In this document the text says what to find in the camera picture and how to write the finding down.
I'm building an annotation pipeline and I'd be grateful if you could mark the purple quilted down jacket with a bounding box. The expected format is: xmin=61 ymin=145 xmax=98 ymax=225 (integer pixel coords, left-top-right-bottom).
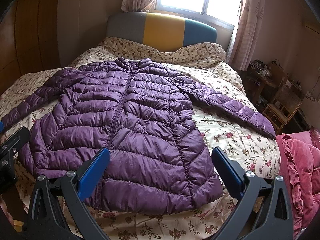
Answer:
xmin=1 ymin=58 xmax=276 ymax=215

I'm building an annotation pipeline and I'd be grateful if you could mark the grey yellow blue headboard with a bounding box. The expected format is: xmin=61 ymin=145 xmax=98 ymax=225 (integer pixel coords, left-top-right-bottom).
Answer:
xmin=106 ymin=12 xmax=217 ymax=52

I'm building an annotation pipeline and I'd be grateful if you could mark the floral pillow at headboard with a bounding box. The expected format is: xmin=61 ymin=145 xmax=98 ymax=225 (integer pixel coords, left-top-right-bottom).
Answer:
xmin=96 ymin=36 xmax=227 ymax=69

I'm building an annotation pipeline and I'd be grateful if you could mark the pink red velvet blanket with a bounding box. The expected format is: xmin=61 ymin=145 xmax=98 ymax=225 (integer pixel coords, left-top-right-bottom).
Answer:
xmin=276 ymin=127 xmax=320 ymax=236

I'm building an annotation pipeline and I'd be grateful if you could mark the dark wooden wardrobe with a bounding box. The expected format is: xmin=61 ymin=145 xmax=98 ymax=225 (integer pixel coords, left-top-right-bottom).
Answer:
xmin=1 ymin=0 xmax=61 ymax=93

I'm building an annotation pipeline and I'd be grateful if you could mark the pink floral right curtain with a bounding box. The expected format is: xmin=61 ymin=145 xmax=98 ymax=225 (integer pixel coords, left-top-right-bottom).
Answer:
xmin=226 ymin=0 xmax=265 ymax=71

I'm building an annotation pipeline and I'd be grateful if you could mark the floral cream bed quilt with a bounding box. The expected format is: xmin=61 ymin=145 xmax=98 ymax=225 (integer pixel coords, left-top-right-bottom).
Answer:
xmin=0 ymin=45 xmax=282 ymax=240

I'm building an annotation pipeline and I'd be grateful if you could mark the cluttered wooden side table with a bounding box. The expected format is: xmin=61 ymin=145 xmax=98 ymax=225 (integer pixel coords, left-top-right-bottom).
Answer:
xmin=245 ymin=59 xmax=288 ymax=104

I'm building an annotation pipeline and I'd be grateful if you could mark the wicker wooden chair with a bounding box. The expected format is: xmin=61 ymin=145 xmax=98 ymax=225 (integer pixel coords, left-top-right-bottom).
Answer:
xmin=263 ymin=79 xmax=304 ymax=135

